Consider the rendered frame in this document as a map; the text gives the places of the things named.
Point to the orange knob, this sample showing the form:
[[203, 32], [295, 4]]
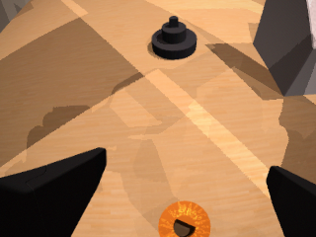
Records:
[[188, 214]]

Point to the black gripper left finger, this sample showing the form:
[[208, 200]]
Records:
[[49, 201]]

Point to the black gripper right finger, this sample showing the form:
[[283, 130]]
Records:
[[294, 200]]

